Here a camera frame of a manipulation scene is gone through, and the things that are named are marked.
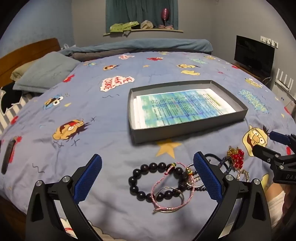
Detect black flat screen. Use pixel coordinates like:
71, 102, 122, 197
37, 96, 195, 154
234, 35, 275, 78

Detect teal folded duvet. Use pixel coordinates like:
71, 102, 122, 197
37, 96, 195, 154
59, 38, 214, 62

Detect black hair tie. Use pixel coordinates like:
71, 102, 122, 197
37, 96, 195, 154
205, 153, 223, 167

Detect wooden screen stand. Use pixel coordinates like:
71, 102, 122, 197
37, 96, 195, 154
231, 61, 271, 84

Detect wooden window shelf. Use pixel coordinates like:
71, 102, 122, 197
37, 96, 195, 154
103, 28, 184, 37

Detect person's white clothing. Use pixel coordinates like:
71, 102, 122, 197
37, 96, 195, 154
266, 183, 286, 229

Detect grey cardboard box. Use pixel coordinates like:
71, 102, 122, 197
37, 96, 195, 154
128, 80, 248, 144

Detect pale beaded chain bracelet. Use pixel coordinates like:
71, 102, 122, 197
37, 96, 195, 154
236, 169, 250, 183

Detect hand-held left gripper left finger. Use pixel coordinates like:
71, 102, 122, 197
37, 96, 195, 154
25, 154, 103, 241

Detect white wall hooks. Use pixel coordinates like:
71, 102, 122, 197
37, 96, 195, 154
260, 36, 279, 48

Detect pink cord bracelet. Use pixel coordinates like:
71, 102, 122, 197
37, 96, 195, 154
151, 162, 189, 212

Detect red bead gold jewelry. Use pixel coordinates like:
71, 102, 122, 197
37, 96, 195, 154
227, 146, 245, 168

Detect blue braided bracelet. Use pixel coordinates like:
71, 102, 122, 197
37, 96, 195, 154
217, 155, 234, 175

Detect green cloth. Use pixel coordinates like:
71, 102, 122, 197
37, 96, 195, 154
110, 21, 140, 33

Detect cartoon printed blue blanket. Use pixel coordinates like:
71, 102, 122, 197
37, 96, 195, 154
0, 52, 296, 241

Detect green curtain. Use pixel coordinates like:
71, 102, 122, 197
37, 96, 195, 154
106, 0, 179, 33

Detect white router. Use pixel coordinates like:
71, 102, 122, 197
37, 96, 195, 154
275, 68, 296, 91

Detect grey folded blanket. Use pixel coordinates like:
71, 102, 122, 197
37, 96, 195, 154
70, 52, 121, 62

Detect black white striped cloth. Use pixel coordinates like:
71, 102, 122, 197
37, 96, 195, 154
0, 83, 35, 132

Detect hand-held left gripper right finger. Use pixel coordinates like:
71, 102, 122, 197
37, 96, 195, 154
193, 152, 272, 241

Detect black large bead bracelet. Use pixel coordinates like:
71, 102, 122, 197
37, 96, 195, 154
128, 162, 189, 202

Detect small dark bead bracelet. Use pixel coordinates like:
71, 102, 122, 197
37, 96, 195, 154
179, 171, 207, 192

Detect wooden headboard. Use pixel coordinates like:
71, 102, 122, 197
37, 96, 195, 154
0, 38, 62, 81

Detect olive pillow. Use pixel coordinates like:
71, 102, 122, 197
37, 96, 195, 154
10, 61, 35, 81

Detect printed paper sheet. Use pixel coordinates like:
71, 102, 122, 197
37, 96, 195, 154
134, 87, 237, 129

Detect pink glass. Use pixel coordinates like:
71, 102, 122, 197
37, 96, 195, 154
161, 8, 170, 26

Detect blue-grey pillow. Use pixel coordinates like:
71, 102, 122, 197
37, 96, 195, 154
13, 51, 80, 93

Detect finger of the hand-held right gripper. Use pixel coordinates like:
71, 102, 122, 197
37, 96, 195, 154
252, 144, 296, 185
269, 131, 296, 148

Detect dark oblong object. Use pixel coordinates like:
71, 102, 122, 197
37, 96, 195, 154
1, 139, 15, 175

